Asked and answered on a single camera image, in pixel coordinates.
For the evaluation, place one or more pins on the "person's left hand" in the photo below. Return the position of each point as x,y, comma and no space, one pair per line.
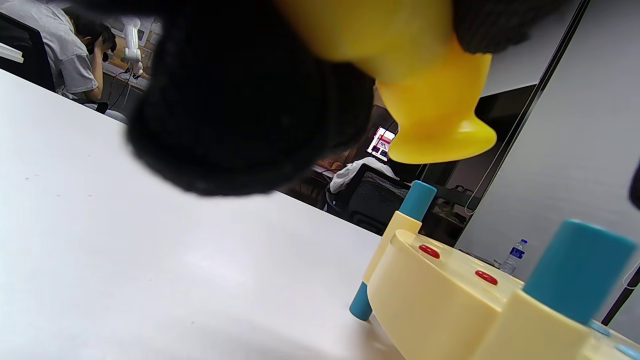
240,100

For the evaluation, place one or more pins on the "person's right hand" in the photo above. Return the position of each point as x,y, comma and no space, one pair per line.
636,185

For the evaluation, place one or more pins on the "red toy nail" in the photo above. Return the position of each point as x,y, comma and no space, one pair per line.
429,251
486,277

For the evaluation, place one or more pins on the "yellow toy hammer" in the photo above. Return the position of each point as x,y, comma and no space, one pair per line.
430,90

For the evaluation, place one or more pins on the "yellow round tap bench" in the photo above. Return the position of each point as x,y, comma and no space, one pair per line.
435,300

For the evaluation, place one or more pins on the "white single robot arm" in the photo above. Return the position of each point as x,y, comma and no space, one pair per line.
132,45

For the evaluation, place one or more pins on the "kitchen scene backdrop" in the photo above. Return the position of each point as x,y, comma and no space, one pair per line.
152,45

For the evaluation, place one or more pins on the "clear water bottle blue label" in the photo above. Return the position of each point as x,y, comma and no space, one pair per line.
515,256

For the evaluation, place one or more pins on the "lit display screen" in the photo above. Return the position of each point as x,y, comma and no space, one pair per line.
381,144

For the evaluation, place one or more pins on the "black office chair chrome base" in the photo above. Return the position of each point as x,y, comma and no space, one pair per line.
372,200

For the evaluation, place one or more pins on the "dark side table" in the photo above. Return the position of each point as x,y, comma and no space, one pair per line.
480,256

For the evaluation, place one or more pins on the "black shelf unit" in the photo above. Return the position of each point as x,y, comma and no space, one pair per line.
455,215

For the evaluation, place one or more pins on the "black chair with castors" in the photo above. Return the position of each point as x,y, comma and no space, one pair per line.
27,55

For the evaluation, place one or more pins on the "white neighbouring desk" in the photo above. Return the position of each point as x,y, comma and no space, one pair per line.
10,52

